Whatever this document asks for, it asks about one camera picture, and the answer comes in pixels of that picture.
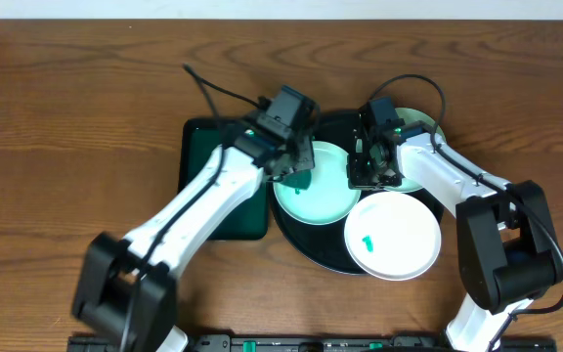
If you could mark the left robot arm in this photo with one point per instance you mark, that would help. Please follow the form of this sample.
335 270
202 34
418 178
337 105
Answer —
127 290

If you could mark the black round tray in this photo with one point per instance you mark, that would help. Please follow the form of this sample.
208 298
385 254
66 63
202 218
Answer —
323 244

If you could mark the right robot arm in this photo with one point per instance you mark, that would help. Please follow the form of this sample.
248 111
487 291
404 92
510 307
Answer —
509 260

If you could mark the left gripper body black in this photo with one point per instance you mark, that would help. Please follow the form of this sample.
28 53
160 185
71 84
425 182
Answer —
296 159

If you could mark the black rectangular tray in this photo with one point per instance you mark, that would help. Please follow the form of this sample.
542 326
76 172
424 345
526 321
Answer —
250 220

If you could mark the white plate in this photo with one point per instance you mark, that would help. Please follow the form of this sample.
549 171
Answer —
392 236
410 115
328 198

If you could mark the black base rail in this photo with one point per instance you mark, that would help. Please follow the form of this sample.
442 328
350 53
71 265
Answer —
225 343

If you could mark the green scrubbing sponge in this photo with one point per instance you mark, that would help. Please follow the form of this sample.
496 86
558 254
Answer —
298 180

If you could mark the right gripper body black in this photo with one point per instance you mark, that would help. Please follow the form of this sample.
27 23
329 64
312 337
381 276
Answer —
366 172

